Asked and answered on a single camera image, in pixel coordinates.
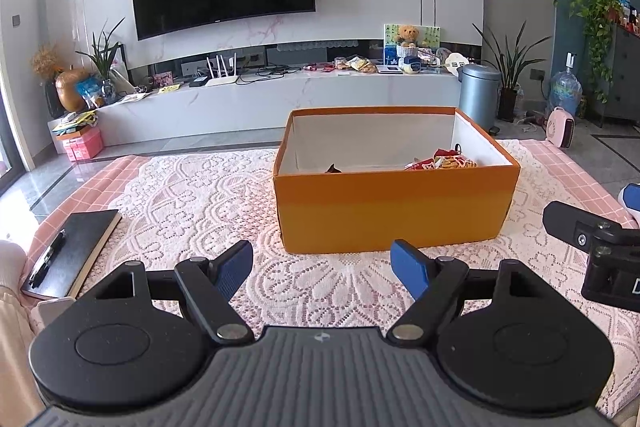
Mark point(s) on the orange cardboard box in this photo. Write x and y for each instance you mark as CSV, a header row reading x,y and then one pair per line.
x,y
390,207

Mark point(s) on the grey dresser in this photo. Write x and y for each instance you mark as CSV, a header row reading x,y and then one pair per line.
x,y
625,72

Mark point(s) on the bushy green vine plant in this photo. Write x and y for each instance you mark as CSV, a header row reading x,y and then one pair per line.
x,y
597,17

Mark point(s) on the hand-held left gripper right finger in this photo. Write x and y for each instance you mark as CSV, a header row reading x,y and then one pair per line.
x,y
410,267

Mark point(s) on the grey trash can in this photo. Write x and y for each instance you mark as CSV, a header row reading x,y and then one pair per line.
x,y
477,99

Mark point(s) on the slim-leaf plant in vase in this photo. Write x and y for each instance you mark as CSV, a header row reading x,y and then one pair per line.
x,y
102,57

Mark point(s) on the white router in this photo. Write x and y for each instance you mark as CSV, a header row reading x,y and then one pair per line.
x,y
222,80

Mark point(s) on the long-leaf potted plant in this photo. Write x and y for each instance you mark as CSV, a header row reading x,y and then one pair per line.
x,y
507,72

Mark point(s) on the pile of yellow packets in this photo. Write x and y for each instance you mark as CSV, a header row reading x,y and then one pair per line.
x,y
357,65

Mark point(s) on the black snack bag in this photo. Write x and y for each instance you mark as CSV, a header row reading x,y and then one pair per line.
x,y
332,169

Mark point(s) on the green picture board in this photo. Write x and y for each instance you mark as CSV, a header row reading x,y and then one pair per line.
x,y
430,37

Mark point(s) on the white hand fan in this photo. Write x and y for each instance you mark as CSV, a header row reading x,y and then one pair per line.
x,y
455,62

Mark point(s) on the gold vase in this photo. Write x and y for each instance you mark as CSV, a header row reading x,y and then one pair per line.
x,y
70,89

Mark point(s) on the brown teddy bear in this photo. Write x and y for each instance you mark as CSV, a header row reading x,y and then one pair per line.
x,y
407,34

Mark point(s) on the pink checked mat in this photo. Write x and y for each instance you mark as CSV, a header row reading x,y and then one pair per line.
x,y
100,177

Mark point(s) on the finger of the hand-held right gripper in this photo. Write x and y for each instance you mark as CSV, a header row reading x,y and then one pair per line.
x,y
632,203
565,222

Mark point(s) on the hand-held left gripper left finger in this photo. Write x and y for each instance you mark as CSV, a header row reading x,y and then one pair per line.
x,y
232,267

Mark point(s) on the black pen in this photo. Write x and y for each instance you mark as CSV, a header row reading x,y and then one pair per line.
x,y
47,257

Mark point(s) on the orange striped snack bag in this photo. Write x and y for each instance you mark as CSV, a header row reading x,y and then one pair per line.
x,y
457,163

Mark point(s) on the white phone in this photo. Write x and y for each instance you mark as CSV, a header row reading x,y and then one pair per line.
x,y
52,309

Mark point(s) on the person's left leg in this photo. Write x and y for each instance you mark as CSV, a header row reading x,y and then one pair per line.
x,y
12,307

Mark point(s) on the black notebook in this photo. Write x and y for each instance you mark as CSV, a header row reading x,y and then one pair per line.
x,y
75,247

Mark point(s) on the blue water jug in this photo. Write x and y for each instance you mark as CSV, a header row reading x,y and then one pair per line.
x,y
565,92

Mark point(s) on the dried flowers in dark vase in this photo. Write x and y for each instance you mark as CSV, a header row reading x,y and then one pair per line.
x,y
47,67

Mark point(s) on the pink heater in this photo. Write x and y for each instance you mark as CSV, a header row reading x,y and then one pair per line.
x,y
562,129

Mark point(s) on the pink storage box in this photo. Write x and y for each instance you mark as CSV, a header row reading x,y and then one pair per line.
x,y
82,144

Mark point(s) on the white television cabinet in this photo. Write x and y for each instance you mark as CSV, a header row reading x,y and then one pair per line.
x,y
250,102

